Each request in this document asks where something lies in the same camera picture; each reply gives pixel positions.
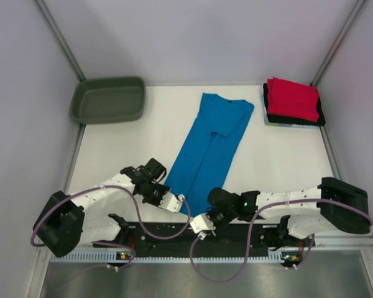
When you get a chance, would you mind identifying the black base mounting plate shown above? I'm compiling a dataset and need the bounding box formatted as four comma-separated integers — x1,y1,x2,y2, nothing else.
93,220,311,258

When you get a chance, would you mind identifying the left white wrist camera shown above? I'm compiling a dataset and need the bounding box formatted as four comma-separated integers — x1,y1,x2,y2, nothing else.
159,192,185,213

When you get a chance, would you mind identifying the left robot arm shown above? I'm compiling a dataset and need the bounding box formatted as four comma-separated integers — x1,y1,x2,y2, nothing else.
34,158,182,258

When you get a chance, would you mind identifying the right aluminium corner post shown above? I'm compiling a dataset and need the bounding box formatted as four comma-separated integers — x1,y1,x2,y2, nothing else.
310,0,368,87

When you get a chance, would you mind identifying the aluminium corner post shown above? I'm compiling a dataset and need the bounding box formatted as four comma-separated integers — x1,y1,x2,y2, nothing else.
33,0,86,82
310,0,368,87

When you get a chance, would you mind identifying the left aluminium corner post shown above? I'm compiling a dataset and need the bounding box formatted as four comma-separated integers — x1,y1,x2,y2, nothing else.
33,0,86,82

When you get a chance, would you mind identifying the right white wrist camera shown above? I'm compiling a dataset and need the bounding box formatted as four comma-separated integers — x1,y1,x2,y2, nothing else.
190,213,216,240

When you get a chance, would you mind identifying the grey slotted cable duct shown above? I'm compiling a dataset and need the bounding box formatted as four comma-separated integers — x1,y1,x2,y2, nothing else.
50,250,297,264

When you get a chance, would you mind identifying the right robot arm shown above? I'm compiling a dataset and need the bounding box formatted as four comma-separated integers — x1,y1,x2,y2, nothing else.
201,177,372,247

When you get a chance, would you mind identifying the folded red t shirt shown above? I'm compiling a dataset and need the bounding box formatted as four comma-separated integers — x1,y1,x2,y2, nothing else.
267,77,320,122

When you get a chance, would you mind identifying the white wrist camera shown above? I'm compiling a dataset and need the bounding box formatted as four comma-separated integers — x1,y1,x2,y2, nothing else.
190,213,216,240
159,192,185,213

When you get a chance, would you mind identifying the dark green plastic bin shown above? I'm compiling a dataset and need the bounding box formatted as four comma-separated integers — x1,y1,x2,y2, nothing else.
70,76,145,125

